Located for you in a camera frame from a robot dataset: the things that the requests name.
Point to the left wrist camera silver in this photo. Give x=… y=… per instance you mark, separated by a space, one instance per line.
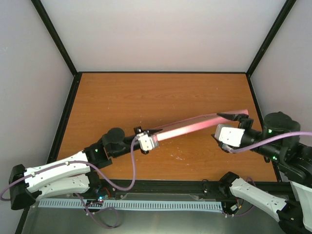
x=147 y=142

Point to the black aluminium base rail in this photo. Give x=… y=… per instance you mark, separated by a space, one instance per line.
x=203 y=189

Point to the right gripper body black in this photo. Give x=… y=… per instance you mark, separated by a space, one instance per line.
x=247 y=121

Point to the light blue slotted cable duct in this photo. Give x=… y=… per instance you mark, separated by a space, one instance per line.
x=132 y=205

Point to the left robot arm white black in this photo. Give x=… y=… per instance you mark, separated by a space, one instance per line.
x=76 y=173

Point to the left black corner post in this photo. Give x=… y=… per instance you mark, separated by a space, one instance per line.
x=40 y=9

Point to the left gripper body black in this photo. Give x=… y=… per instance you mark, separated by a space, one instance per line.
x=138 y=128

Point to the right black corner post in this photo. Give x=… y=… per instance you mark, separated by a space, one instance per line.
x=281 y=17

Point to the black corner post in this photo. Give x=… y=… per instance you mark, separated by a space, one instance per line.
x=40 y=9
x=281 y=17

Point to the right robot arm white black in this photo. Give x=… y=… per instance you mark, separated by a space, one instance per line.
x=278 y=141

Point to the pink wooden picture frame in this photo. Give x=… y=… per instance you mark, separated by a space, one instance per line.
x=186 y=126

